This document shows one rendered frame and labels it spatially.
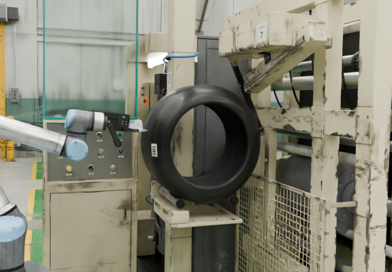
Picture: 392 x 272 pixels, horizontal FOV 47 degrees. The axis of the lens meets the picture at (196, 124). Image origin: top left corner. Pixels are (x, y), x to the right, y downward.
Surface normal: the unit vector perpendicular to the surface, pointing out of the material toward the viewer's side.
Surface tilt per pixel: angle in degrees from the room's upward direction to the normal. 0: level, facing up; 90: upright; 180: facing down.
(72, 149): 93
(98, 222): 90
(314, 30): 72
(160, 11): 90
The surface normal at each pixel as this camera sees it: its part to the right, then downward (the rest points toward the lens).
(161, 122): -0.42, -0.27
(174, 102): -0.23, -0.52
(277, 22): 0.32, 0.05
